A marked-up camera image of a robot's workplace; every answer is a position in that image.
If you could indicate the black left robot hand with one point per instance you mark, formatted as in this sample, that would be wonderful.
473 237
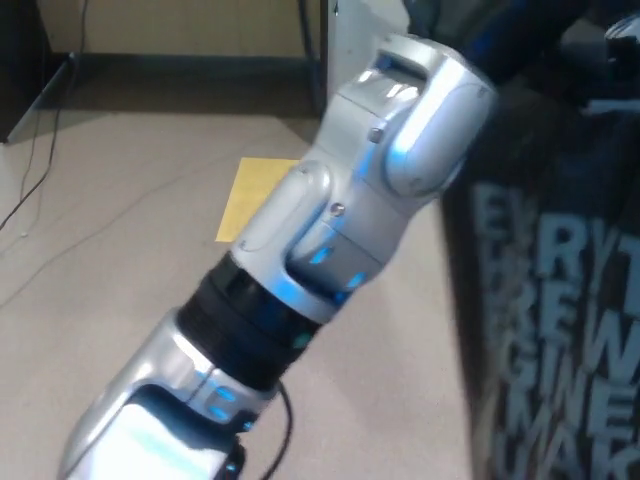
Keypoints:
540 85

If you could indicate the yellow paper sheet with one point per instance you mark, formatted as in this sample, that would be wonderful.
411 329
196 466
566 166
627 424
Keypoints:
250 200

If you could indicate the black printed plastic bag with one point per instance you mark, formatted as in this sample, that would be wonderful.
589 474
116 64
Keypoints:
545 300

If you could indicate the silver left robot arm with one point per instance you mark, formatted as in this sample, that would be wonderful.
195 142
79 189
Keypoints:
350 200

